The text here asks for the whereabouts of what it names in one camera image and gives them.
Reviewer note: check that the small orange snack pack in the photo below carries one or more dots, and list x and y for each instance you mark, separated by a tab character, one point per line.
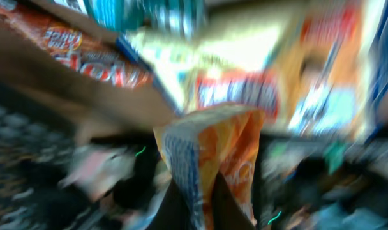
222	139

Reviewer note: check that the large yellow snack bag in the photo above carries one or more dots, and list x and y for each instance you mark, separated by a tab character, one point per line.
306	64

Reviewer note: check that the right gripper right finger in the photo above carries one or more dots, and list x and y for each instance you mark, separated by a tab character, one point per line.
226	212

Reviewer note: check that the red chocolate bar wrapper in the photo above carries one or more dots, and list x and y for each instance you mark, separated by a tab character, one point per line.
72	47

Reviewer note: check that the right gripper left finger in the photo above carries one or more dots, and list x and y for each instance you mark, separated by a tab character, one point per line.
173	213

